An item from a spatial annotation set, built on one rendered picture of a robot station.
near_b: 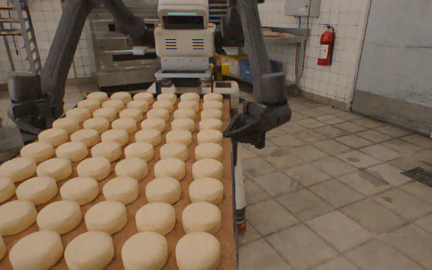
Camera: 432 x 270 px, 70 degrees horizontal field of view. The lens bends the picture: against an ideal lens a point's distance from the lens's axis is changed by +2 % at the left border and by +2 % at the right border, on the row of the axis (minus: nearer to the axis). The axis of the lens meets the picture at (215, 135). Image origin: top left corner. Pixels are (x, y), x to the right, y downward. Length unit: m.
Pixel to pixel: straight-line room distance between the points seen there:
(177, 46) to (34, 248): 1.18
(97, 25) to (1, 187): 4.59
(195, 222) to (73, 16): 0.76
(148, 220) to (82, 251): 0.08
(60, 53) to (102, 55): 4.13
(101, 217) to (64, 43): 0.64
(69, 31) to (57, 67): 0.11
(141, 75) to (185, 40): 3.85
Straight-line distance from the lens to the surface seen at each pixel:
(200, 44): 1.45
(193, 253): 0.36
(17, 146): 3.12
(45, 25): 6.05
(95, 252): 0.38
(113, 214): 0.43
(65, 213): 0.45
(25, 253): 0.42
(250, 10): 0.93
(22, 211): 0.48
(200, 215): 0.40
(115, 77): 5.20
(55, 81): 0.94
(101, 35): 5.07
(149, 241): 0.38
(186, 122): 0.65
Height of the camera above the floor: 1.23
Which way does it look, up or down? 22 degrees down
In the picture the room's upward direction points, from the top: straight up
